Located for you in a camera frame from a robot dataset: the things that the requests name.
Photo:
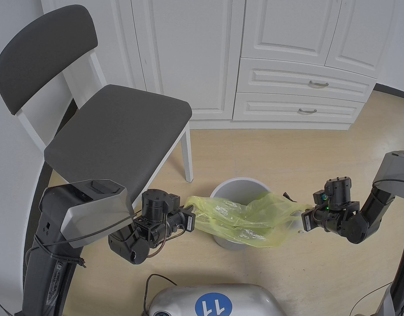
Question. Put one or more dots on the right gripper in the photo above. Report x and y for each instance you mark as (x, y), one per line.
(309, 222)

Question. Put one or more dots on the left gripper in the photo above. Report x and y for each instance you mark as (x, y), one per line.
(177, 222)

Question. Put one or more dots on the black plastic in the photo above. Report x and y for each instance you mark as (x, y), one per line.
(285, 196)

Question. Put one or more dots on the yellow plastic bag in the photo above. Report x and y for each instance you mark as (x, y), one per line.
(241, 216)

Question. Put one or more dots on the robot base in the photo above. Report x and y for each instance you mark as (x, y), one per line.
(254, 301)

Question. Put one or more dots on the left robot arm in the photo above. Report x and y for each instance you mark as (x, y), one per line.
(90, 216)

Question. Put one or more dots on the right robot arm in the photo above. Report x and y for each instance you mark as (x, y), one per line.
(393, 176)

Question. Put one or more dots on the white trash bin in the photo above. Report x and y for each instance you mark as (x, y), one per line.
(238, 188)

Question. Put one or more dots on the white wardrobe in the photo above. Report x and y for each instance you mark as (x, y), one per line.
(287, 18)

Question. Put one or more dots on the grey and white chair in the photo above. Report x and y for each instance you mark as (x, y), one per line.
(40, 51)

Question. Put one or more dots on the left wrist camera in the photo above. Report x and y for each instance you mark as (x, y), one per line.
(174, 201)

